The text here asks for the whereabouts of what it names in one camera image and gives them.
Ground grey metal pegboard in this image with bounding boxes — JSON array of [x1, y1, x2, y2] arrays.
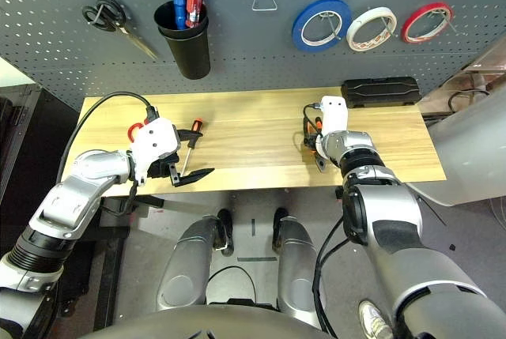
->
[[0, 0, 506, 113]]

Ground silver right robot leg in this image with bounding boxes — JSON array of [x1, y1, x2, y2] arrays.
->
[[272, 207, 329, 330]]

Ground black plastic tool case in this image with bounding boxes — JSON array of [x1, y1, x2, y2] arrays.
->
[[341, 77, 420, 110]]

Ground silver left robot leg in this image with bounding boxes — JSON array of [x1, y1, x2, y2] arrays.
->
[[156, 208, 234, 312]]

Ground orange black screwdriver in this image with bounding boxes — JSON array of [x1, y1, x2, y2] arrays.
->
[[179, 117, 205, 178]]

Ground black plastic cup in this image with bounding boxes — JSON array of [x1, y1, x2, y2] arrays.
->
[[157, 18, 211, 81], [153, 0, 209, 34]]

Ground black handled scissors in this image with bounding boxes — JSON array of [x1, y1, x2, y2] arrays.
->
[[81, 0, 159, 60]]

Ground black table foot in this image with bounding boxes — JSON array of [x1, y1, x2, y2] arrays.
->
[[130, 195, 165, 213]]

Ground silver robot leg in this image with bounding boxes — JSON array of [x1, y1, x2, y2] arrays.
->
[[272, 207, 329, 330], [156, 208, 234, 312]]

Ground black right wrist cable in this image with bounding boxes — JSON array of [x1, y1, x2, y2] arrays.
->
[[302, 101, 353, 339]]

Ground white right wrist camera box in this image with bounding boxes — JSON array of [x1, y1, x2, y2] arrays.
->
[[319, 95, 349, 135]]

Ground white bystander shoe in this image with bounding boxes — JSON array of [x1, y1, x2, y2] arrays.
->
[[357, 299, 392, 338]]

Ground red tape roll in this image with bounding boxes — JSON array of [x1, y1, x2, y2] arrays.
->
[[400, 2, 455, 44]]

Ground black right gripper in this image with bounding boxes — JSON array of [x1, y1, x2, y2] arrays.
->
[[303, 127, 322, 149]]

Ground black equipment case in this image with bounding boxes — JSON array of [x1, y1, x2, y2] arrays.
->
[[0, 84, 44, 205]]

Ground blue tape roll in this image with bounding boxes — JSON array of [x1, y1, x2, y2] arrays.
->
[[291, 0, 353, 54]]

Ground blue handled screwdriver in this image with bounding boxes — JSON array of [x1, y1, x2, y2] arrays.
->
[[171, 0, 187, 31]]

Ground grey robot torso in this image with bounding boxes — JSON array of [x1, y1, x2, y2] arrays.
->
[[78, 303, 337, 339]]

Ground brown background furniture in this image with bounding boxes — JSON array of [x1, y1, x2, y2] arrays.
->
[[418, 34, 506, 119]]

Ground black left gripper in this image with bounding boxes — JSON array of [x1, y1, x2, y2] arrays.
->
[[148, 128, 216, 188]]

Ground red handled scissors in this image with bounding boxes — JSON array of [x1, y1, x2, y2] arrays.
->
[[128, 121, 148, 141]]

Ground white tape roll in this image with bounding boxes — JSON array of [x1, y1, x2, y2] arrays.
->
[[346, 6, 398, 53]]

